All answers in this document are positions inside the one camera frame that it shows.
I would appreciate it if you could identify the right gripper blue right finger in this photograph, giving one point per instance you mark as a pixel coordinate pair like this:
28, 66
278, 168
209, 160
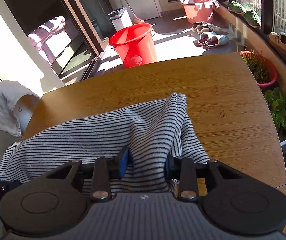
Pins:
183, 170

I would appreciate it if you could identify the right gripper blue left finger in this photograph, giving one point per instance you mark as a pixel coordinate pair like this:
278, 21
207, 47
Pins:
106, 169

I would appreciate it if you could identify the grey black striped sweater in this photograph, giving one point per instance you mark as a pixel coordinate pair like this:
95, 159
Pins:
150, 130

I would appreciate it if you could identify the white chair under towel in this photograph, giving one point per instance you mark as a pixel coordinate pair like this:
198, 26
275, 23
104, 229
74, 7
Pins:
24, 110

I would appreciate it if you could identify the white quilted towel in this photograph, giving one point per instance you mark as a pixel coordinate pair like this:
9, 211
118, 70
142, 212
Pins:
10, 93

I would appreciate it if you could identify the leafy green plant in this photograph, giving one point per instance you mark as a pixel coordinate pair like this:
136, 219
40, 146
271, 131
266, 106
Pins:
276, 101

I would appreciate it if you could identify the red pot with grass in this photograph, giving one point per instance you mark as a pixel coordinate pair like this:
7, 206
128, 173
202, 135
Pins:
262, 69

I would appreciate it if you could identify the red plastic bucket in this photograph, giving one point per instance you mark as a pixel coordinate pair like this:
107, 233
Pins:
135, 45

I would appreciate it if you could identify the slipper with red lining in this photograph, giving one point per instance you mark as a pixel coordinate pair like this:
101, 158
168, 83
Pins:
204, 37

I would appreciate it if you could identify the grey slippers pair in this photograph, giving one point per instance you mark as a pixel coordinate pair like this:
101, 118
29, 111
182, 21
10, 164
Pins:
202, 27

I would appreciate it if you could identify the white trash bin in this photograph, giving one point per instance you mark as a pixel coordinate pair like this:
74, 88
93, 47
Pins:
120, 18

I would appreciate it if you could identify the beige shoe on sill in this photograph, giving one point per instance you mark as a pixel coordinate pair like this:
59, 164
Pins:
278, 41

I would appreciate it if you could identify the pink bucket with cloth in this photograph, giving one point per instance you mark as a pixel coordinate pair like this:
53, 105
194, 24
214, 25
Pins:
199, 10

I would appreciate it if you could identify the green potted plant near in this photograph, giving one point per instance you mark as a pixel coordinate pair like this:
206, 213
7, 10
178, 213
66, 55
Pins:
252, 18

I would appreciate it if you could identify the green potted plant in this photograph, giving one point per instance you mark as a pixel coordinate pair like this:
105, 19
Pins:
252, 18
236, 7

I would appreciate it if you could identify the green potted plant far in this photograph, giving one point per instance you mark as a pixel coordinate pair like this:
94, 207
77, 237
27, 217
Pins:
236, 7

